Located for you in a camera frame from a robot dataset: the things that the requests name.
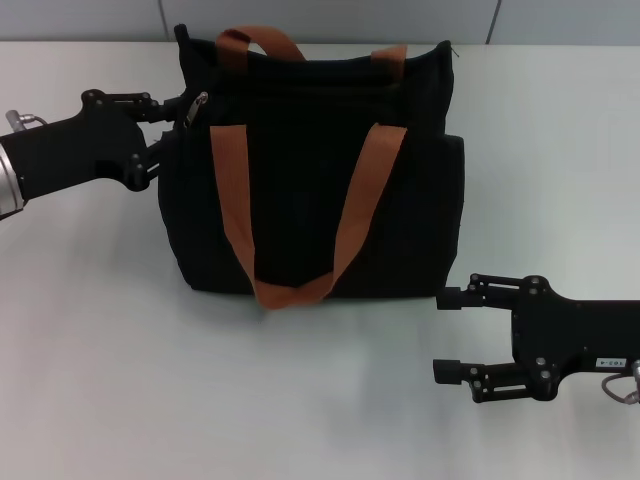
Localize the left gripper cable with connector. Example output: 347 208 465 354
4 110 49 133

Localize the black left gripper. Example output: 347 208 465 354
0 89 189 194

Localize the gripper cable with connector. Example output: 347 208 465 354
4 110 49 133
601 359 640 404

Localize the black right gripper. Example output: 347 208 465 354
432 272 640 405

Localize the silver zipper pull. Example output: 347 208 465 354
183 91 211 131

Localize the black bag with orange handles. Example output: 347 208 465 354
156 23 467 312

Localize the right gripper cable with connector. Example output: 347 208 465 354
601 359 640 404

